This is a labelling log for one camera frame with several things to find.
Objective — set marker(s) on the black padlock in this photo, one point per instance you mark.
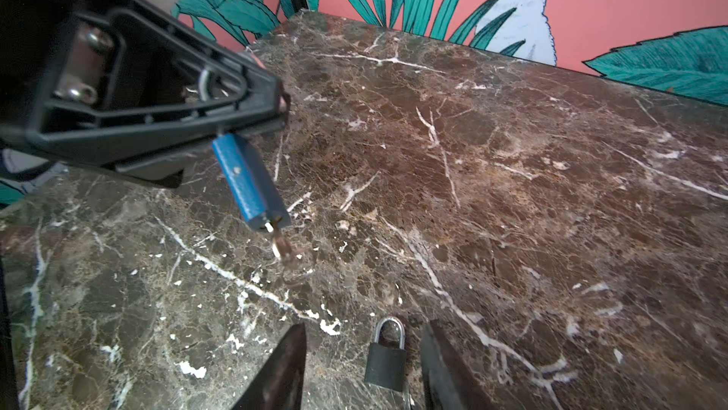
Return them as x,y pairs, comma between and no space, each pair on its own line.
386,366

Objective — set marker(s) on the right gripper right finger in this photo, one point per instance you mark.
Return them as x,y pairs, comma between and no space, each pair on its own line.
448,383

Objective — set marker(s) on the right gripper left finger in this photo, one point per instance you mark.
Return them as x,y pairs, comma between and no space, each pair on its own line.
279,383

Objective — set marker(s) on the blue padlock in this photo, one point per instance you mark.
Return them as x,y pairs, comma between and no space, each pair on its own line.
254,191

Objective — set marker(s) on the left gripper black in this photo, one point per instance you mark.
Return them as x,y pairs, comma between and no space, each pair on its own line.
81,75

